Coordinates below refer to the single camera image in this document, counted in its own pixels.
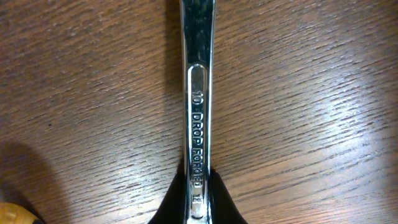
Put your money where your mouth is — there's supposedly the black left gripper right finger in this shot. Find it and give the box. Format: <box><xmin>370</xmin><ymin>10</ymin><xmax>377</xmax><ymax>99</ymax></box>
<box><xmin>209</xmin><ymin>168</ymin><xmax>248</xmax><ymax>224</ymax></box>

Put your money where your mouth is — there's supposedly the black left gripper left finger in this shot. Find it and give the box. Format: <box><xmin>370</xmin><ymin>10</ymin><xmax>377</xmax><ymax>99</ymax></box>
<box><xmin>149</xmin><ymin>161</ymin><xmax>186</xmax><ymax>224</ymax></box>

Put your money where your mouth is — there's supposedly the yellow black stubby screwdriver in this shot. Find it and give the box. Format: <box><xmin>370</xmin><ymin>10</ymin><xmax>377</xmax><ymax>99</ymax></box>
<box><xmin>0</xmin><ymin>202</ymin><xmax>44</xmax><ymax>224</ymax></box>

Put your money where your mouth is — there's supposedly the silver ring wrench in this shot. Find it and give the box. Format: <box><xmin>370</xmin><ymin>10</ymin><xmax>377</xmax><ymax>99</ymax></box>
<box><xmin>180</xmin><ymin>0</ymin><xmax>216</xmax><ymax>223</ymax></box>

